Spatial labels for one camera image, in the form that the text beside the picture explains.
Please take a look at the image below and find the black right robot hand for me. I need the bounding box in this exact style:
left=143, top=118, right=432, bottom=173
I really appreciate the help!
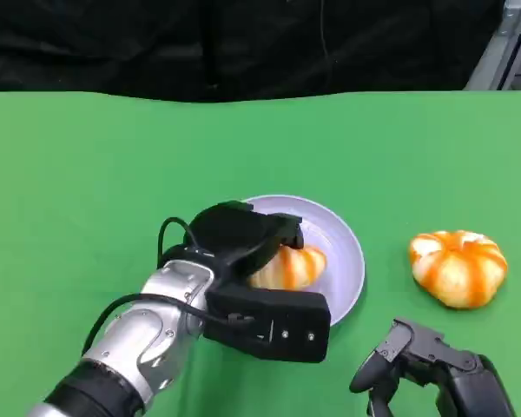
left=349, top=317, right=518, bottom=417

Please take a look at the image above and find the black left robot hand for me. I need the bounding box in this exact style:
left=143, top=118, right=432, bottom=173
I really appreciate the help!
left=162, top=200, right=306, bottom=288

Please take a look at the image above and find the orange and white bread roll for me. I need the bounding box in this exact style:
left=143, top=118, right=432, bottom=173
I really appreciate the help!
left=407, top=229, right=509, bottom=310
left=247, top=245, right=327, bottom=291

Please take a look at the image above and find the green table cloth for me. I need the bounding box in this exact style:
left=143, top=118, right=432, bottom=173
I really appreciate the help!
left=0, top=89, right=521, bottom=417

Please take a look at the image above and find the lilac plate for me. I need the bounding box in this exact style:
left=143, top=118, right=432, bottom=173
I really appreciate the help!
left=238, top=195, right=366, bottom=328

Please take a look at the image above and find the black backdrop curtain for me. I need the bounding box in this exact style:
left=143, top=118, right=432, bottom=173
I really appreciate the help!
left=0, top=0, right=507, bottom=103

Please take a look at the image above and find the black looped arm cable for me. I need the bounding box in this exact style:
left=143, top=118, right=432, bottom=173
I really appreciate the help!
left=157, top=216, right=193, bottom=271

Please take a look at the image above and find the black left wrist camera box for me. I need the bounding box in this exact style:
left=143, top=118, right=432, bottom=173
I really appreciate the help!
left=202, top=284, right=332, bottom=365

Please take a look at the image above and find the black camera cable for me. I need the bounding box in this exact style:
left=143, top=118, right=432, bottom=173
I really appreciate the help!
left=81, top=293, right=256, bottom=355

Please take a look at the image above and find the grey aluminium frame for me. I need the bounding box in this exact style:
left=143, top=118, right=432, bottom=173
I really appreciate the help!
left=461, top=0, right=521, bottom=92

